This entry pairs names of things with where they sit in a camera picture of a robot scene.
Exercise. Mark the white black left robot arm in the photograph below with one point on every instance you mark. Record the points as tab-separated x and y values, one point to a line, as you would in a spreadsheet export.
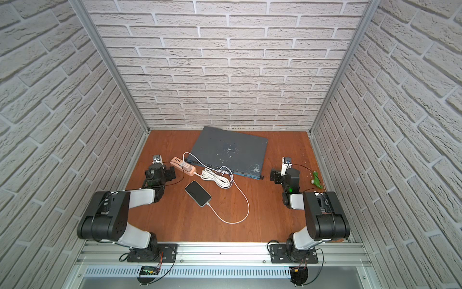
106	216

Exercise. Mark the black smartphone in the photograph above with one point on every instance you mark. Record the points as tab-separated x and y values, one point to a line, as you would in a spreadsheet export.
198	193

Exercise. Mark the aluminium corner post right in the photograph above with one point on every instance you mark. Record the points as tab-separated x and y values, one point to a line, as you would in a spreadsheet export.
360	31

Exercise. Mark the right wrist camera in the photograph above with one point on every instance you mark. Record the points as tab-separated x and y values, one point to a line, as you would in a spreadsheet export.
286	164

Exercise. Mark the aluminium corner post left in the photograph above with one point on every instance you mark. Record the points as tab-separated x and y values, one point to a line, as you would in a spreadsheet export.
91	29

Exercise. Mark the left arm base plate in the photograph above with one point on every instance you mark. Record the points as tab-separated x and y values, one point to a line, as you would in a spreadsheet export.
165	252

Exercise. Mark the left small circuit board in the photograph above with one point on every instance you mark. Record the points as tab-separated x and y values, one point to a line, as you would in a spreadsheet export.
149	271

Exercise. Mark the aluminium front rail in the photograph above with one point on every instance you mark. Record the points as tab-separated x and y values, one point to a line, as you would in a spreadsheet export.
214	260

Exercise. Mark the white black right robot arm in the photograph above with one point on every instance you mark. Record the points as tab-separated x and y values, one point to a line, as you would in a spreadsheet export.
324	216

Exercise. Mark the pink power strip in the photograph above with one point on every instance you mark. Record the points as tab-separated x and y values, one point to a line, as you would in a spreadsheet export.
184	166

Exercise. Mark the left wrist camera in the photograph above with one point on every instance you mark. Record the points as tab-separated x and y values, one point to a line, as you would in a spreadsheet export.
157	159

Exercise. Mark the green screwdriver handle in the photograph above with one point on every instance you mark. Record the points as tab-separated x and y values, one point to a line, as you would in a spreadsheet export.
316	180

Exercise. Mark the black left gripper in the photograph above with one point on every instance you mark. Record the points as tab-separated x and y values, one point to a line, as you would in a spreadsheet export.
154	173

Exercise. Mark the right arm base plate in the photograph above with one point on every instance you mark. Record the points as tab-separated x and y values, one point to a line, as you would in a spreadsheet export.
279	254

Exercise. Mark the aluminium corner post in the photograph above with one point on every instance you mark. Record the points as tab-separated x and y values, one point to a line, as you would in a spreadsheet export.
360	31
91	29

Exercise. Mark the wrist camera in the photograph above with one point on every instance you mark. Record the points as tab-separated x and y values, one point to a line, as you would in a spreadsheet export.
286	164
157	159

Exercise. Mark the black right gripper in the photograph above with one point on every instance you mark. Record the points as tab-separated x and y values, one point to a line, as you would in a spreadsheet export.
286	176

